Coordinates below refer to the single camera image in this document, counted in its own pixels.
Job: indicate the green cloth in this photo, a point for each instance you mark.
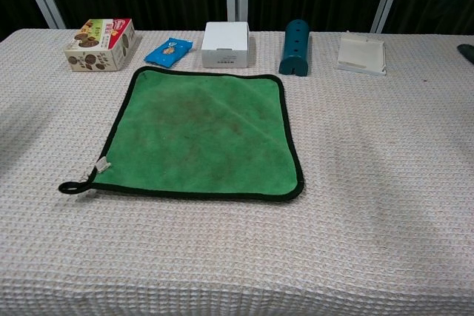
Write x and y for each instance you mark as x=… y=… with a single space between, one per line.
x=203 y=134

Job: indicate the cookie box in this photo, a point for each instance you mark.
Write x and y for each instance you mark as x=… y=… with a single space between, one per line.
x=98 y=44

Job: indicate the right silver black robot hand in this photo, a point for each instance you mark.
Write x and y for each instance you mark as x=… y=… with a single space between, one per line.
x=467 y=52

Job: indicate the beige waffle tablecloth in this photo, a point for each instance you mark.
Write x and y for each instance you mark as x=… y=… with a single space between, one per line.
x=333 y=201

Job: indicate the teal cylindrical holder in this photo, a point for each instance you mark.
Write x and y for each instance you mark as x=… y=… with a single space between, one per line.
x=294 y=47

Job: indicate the beige flat box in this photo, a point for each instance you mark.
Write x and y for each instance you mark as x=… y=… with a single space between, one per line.
x=362 y=51

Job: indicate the white cardboard box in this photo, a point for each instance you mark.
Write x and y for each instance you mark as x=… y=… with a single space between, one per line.
x=225 y=44

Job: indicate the blue snack packet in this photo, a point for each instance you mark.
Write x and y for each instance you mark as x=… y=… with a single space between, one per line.
x=168 y=51

